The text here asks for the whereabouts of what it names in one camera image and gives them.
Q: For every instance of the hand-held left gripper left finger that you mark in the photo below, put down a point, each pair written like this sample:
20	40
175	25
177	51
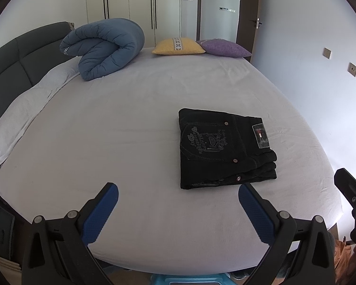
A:
102	210

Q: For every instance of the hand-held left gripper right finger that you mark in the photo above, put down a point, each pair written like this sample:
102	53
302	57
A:
255	210

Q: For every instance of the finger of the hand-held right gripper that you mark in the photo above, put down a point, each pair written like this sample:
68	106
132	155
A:
347	184

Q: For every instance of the black denim pants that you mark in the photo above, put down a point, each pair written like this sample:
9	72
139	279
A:
213	151

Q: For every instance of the orange cloth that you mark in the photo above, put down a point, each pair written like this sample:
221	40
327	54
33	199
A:
344	258

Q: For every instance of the bed with white sheet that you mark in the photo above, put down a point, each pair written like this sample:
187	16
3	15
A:
121	118

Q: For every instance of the light blue plastic stool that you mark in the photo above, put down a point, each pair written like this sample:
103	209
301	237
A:
190	280

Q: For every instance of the dark nightstand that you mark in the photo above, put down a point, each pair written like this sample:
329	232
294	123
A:
1	228

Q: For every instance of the white pillow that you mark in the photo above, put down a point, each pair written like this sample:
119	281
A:
26	107

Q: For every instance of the purple pillow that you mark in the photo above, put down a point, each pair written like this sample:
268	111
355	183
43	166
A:
225	49

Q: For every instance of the blue quilted duvet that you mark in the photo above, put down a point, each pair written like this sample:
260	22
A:
106	44

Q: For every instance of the dark grey headboard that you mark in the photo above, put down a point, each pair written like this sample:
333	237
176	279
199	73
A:
12	62

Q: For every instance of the yellow pillow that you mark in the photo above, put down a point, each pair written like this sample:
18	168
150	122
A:
178	47

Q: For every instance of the dark brown door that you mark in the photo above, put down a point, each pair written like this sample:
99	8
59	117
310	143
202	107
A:
249	6

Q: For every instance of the white wardrobe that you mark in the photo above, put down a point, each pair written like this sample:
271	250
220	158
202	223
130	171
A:
127	3

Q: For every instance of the wall control panel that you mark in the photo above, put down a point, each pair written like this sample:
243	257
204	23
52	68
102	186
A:
227	9

